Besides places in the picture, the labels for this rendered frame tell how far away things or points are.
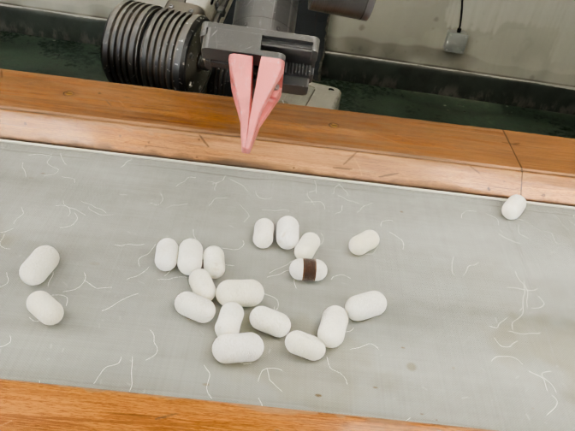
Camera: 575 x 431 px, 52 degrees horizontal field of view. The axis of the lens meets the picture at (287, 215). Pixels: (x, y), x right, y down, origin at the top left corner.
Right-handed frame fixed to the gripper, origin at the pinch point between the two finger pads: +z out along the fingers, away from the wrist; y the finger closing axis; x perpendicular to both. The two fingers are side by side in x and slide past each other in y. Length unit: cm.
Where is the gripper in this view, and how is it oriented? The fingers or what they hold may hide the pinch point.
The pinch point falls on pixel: (246, 142)
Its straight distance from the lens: 51.3
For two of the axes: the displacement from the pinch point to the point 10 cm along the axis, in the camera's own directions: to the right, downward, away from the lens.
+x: -0.6, 2.2, 9.7
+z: -1.2, 9.7, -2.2
